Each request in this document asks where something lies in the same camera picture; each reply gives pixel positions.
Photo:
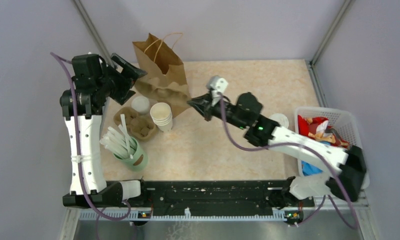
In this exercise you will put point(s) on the red snack packet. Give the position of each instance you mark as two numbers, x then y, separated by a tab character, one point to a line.
320	130

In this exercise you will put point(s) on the blue snack packet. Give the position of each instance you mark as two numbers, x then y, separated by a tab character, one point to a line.
308	169

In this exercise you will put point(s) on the white plastic basket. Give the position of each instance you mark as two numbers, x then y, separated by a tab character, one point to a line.
343	121

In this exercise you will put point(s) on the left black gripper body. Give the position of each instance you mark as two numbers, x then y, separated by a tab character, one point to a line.
115	84

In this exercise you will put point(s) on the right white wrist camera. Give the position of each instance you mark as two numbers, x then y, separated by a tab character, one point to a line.
217	85

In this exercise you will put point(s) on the stack of cardboard cup carriers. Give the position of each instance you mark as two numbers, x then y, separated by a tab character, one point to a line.
139	126

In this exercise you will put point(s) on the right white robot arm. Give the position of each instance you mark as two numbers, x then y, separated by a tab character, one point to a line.
343	170

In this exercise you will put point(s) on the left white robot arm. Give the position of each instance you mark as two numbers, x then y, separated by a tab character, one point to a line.
83	117

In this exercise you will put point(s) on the stack of white paper cups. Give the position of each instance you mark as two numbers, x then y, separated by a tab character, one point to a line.
162	116

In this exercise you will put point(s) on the brown cardboard cup carrier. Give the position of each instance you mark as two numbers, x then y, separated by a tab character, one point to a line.
171	93

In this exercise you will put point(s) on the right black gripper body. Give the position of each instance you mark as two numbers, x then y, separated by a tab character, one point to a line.
229	113

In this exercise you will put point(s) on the brown paper bag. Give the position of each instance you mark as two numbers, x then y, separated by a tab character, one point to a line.
159	60

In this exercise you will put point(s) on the white plastic cup lid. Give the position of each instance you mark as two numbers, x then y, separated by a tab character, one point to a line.
281	119

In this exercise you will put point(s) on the stack of white lids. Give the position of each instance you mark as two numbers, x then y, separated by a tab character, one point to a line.
141	104

